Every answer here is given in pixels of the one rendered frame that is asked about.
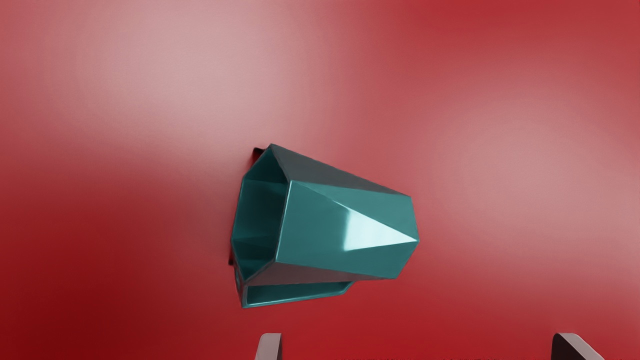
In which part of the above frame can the teal faceted mug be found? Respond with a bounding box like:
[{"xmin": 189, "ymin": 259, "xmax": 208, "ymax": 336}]
[{"xmin": 230, "ymin": 143, "xmax": 420, "ymax": 309}]

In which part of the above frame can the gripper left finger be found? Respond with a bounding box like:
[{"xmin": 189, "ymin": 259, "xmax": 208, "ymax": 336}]
[{"xmin": 254, "ymin": 332, "xmax": 284, "ymax": 360}]

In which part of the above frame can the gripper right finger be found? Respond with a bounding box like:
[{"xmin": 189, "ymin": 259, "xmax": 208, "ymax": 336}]
[{"xmin": 551, "ymin": 332, "xmax": 607, "ymax": 360}]

